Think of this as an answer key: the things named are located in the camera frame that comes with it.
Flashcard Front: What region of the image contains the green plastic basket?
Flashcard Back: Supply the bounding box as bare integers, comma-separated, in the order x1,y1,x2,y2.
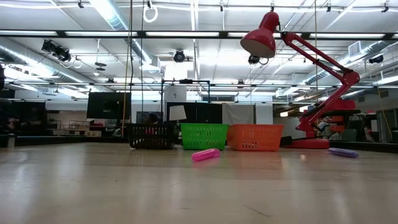
179,123,229,151

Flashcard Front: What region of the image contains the red desk lamp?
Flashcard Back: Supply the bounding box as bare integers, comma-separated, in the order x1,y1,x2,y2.
239,11,361,149

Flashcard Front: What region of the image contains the purple translucent highlighter marker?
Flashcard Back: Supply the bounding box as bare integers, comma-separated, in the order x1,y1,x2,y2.
328,147,359,159

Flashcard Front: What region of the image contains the black partition panel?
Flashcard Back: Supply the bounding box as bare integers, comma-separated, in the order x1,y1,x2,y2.
166,101,223,124

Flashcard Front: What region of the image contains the shelf with orange bins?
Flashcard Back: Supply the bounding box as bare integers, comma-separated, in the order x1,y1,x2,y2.
323,99,361,133

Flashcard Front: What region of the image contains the white board sheet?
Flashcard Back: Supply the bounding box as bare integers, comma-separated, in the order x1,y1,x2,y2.
169,105,187,121

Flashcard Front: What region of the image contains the orange plastic basket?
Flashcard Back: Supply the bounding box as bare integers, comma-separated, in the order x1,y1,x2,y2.
226,124,284,152

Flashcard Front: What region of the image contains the pink highlighter marker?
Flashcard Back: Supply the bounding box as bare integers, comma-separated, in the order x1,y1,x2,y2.
191,148,221,162

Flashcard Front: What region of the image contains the black wall monitor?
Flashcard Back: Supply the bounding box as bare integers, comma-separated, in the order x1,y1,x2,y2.
86,92,132,120

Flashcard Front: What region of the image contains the black ceiling spotlight cluster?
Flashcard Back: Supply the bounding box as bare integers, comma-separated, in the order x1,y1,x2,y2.
41,39,73,62

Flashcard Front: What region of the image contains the distant black rig frame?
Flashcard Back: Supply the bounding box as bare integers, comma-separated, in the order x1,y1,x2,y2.
160,79,211,125

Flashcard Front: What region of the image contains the grey hanging cloth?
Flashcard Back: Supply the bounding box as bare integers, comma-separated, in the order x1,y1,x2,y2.
222,103,256,125

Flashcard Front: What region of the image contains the black aluminium table frame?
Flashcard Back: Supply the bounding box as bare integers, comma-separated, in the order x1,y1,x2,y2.
0,135,398,153

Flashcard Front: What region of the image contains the white hanging ring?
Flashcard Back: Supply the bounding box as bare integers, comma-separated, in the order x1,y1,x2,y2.
142,4,159,24

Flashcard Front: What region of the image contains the black hanging cable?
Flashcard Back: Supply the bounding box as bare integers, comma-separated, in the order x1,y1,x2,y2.
141,0,145,125

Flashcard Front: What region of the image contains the black plastic basket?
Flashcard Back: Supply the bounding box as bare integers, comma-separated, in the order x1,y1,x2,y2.
127,123,175,150

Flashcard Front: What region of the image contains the black overhead rig crossbar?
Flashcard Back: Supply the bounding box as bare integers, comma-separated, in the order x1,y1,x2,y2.
0,29,398,40

